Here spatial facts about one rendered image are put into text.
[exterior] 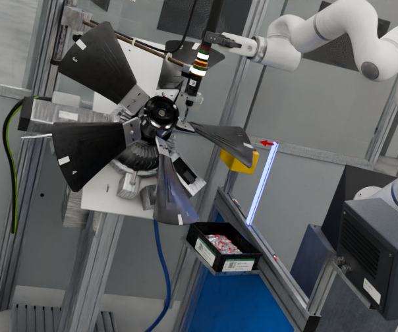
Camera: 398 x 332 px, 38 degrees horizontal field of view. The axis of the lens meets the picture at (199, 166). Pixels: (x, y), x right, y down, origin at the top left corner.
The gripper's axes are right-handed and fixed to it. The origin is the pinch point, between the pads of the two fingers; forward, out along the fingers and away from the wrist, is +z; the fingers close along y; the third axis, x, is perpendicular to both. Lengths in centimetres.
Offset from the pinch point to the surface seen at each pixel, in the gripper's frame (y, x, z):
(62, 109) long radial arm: 9, -36, 38
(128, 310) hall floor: 65, -148, -22
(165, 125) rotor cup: -7.2, -29.5, 7.7
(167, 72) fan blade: 14.5, -17.1, 5.9
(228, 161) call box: 25, -48, -31
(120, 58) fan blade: 6.7, -14.7, 24.2
